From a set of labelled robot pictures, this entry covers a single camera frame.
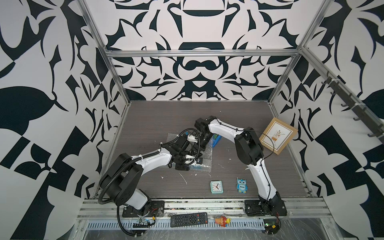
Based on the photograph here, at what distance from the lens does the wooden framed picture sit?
0.89 m

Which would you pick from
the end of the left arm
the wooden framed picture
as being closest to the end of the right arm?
the end of the left arm

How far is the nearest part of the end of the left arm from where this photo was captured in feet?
2.19
